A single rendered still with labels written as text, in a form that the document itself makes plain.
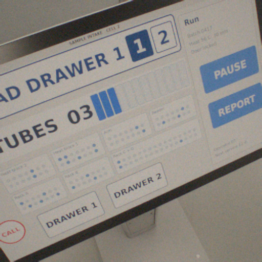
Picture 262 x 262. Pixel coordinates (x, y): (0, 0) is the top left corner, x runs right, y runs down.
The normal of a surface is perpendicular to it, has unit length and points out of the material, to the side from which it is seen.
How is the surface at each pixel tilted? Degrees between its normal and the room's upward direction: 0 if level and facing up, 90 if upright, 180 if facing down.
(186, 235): 5
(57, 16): 90
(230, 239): 1
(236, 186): 0
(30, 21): 90
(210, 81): 50
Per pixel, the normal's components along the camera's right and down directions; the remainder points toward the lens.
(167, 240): -0.04, -0.44
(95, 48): 0.27, 0.29
